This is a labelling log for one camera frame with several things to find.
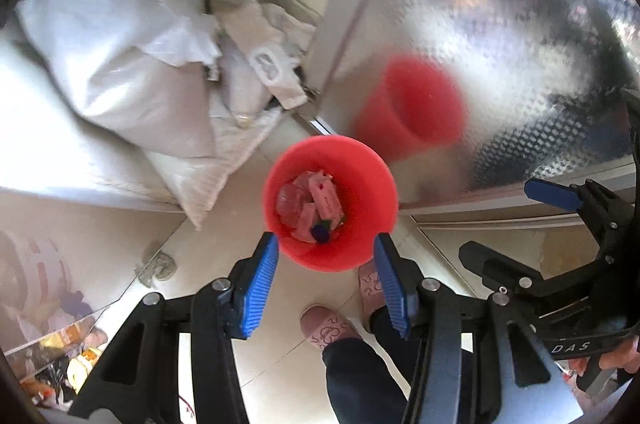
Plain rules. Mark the person's left leg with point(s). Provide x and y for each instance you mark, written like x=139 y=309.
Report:
x=360 y=379

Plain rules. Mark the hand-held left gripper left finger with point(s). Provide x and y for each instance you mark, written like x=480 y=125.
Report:
x=255 y=284

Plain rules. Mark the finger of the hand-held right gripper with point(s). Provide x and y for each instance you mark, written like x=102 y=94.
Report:
x=500 y=269
x=550 y=194

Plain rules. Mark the blue round lid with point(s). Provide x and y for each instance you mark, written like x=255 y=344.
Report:
x=320 y=234

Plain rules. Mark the metal cabinet door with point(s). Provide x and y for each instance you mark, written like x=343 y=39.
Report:
x=500 y=4

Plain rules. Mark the white plastic bag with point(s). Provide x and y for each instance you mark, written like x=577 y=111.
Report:
x=260 y=39

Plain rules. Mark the red plastic bin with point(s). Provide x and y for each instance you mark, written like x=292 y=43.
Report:
x=360 y=204

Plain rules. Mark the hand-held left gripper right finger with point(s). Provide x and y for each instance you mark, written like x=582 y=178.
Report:
x=395 y=289

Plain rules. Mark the person's right hand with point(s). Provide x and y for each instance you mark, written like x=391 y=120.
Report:
x=622 y=356

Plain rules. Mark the grey floor drain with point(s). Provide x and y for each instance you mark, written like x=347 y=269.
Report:
x=157 y=266

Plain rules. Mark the pink slipper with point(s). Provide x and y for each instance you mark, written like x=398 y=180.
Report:
x=330 y=326
x=371 y=286

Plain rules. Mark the white woven sack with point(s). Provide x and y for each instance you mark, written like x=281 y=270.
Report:
x=125 y=69

